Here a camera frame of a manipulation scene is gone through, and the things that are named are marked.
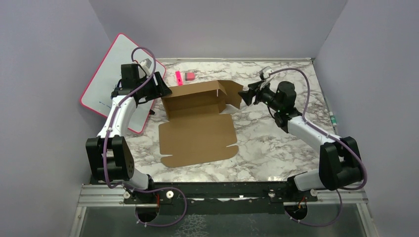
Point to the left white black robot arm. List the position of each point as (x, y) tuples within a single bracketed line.
[(110, 158)]

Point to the pink eraser block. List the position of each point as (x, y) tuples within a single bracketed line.
[(189, 76)]

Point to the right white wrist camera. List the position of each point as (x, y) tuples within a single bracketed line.
[(265, 76)]

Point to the green capped marker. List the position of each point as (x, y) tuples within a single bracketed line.
[(333, 119)]

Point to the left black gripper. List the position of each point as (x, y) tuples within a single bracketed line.
[(160, 89)]

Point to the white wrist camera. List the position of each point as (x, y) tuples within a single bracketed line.
[(134, 74), (265, 76)]

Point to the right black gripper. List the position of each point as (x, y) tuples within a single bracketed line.
[(247, 95)]

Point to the pink marker pen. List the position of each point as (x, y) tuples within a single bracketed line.
[(178, 77)]

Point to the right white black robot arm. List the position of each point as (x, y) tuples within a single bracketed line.
[(338, 164)]

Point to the brown cardboard box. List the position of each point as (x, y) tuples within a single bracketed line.
[(198, 130)]

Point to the pink framed whiteboard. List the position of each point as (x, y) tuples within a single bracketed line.
[(97, 95)]

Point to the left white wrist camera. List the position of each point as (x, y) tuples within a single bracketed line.
[(134, 74)]

